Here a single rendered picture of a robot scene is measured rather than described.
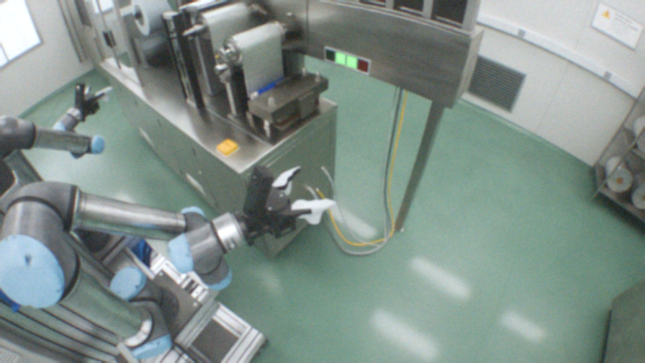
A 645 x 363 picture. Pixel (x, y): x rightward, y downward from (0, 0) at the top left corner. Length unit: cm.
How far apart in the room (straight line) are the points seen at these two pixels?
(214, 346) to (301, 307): 57
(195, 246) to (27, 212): 32
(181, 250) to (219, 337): 108
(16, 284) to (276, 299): 152
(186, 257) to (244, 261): 141
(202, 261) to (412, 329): 145
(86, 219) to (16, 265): 20
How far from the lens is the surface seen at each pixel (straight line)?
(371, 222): 209
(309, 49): 146
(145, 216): 67
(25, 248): 51
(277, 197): 60
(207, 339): 163
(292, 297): 182
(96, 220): 64
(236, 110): 149
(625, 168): 347
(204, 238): 58
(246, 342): 155
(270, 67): 144
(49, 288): 53
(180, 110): 172
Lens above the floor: 171
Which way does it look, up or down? 47 degrees down
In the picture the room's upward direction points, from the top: straight up
